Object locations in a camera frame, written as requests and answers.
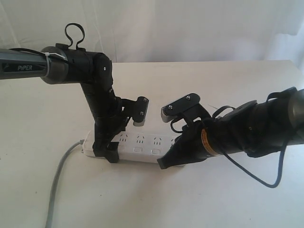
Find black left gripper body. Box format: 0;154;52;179
93;115;128;154

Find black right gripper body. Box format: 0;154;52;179
174;121;208;164

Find white five-outlet power strip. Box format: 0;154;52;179
82;130;188;167

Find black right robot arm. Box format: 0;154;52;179
157;87;304;169

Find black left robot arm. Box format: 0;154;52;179
0;44;128;163

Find white backdrop curtain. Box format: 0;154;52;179
0;0;304;65

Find white zip tie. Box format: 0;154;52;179
42;52;67;77

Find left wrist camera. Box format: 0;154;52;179
122;96;149;127

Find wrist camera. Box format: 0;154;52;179
122;96;149;127
161;93;211;133

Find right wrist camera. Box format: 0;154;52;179
161;93;211;133

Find grey power cable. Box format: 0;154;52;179
43;139;85;228

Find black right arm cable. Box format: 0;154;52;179
212;105;285;189

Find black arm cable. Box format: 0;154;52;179
212;105;285;189
9;22;86;65

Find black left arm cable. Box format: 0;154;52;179
9;22;86;65

